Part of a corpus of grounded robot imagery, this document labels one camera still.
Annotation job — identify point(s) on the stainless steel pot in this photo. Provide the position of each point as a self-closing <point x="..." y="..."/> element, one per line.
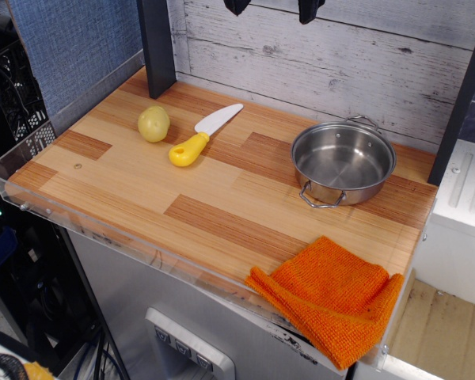
<point x="342" y="163"/>

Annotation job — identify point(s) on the black plastic crate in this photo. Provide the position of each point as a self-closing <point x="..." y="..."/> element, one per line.
<point x="21" y="101"/>

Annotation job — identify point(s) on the yellow handled toy knife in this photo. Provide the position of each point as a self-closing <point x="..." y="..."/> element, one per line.
<point x="186" y="153"/>

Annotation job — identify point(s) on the clear acrylic table guard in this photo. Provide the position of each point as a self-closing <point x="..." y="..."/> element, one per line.
<point x="236" y="208"/>

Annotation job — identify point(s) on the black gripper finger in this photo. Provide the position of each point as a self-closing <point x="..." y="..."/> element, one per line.
<point x="307" y="10"/>
<point x="236" y="7"/>

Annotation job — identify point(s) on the white toy sink counter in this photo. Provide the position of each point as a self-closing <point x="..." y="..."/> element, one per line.
<point x="445" y="254"/>

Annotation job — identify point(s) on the yellow toy potato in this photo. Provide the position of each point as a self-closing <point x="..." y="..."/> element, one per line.
<point x="153" y="124"/>

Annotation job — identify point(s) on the dark frame post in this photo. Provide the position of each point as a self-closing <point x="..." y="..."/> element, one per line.
<point x="157" y="46"/>
<point x="454" y="125"/>

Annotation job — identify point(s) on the dark left frame post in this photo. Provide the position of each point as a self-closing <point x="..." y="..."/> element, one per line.
<point x="157" y="46"/>

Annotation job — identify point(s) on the silver toy dishwasher front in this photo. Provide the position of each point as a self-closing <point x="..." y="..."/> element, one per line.
<point x="166" y="315"/>

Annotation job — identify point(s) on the dark right frame post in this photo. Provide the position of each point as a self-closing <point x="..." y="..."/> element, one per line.
<point x="454" y="125"/>

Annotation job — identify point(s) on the orange knitted cloth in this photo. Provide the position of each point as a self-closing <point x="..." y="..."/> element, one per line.
<point x="339" y="302"/>

